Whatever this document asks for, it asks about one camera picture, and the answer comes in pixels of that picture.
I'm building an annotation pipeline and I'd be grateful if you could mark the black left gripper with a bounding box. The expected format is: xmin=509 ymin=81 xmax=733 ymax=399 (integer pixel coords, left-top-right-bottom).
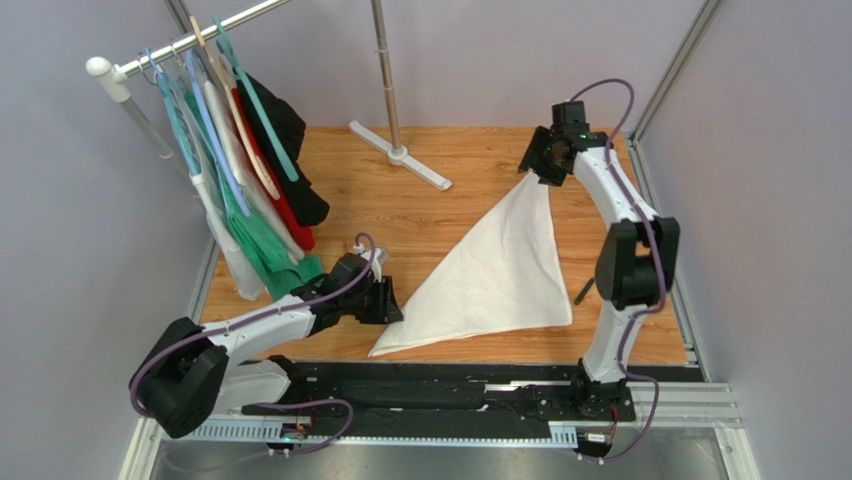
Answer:
xmin=342 ymin=275 xmax=405 ymax=325

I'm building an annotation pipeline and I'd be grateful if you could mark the white cloth napkin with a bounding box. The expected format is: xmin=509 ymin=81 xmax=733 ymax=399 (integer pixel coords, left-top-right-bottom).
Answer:
xmin=369 ymin=174 xmax=573 ymax=357

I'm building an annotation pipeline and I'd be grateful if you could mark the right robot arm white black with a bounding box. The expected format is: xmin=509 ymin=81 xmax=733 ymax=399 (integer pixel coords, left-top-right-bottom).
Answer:
xmin=518 ymin=100 xmax=680 ymax=419

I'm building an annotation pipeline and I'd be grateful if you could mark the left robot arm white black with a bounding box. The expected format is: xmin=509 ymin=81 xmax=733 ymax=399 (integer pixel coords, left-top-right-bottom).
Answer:
xmin=129 ymin=247 xmax=403 ymax=439

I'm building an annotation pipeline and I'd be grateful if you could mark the red hanging garment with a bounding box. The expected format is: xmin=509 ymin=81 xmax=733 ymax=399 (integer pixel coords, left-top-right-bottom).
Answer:
xmin=229 ymin=88 xmax=315 ymax=251

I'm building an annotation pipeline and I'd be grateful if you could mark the green hanging garment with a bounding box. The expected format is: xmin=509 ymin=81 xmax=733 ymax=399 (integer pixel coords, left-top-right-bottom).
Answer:
xmin=185 ymin=81 xmax=323 ymax=300

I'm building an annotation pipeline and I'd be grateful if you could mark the black hanging garment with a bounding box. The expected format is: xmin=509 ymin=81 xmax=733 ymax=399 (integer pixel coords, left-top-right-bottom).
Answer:
xmin=236 ymin=76 xmax=331 ymax=228

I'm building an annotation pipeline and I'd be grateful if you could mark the white hanging garment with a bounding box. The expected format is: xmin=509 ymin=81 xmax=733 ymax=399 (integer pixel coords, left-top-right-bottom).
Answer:
xmin=154 ymin=61 xmax=321 ymax=300

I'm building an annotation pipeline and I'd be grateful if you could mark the wooden hanger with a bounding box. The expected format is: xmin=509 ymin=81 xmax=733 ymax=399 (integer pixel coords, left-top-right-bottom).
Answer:
xmin=189 ymin=15 xmax=281 ymax=200

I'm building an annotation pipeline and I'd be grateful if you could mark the blue plastic hanger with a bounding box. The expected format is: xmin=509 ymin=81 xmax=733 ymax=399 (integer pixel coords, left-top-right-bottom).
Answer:
xmin=183 ymin=48 xmax=251 ymax=218

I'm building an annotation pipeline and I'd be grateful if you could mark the light teal plastic hanger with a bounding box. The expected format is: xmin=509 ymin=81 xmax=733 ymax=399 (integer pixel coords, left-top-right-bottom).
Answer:
xmin=144 ymin=48 xmax=201 ymax=177

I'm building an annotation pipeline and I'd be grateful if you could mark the white clothes rack stand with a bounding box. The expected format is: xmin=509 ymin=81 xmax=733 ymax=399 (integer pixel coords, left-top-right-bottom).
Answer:
xmin=85 ymin=0 xmax=454 ymax=199

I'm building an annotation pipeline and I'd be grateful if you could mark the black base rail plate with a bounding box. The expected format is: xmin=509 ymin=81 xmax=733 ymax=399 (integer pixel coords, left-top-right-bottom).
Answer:
xmin=240 ymin=361 xmax=706 ymax=441

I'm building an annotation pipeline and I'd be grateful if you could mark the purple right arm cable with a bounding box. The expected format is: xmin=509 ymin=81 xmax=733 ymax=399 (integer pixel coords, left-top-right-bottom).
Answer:
xmin=568 ymin=78 xmax=668 ymax=465

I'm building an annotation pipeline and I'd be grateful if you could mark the aluminium frame rail right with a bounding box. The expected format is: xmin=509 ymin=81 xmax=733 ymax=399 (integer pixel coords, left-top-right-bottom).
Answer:
xmin=628 ymin=0 xmax=725 ymax=367

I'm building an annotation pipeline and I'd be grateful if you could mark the aluminium frame rail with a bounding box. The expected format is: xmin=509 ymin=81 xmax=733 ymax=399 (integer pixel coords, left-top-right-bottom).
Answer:
xmin=628 ymin=0 xmax=725 ymax=367
xmin=117 ymin=240 xmax=220 ymax=480

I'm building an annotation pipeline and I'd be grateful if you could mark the white slotted cable duct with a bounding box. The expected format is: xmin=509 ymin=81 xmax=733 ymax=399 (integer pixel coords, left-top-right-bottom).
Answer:
xmin=183 ymin=417 xmax=578 ymax=449

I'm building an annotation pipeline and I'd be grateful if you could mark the aluminium frame rail left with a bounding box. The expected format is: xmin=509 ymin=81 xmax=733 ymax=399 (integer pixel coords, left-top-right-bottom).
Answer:
xmin=117 ymin=240 xmax=220 ymax=480

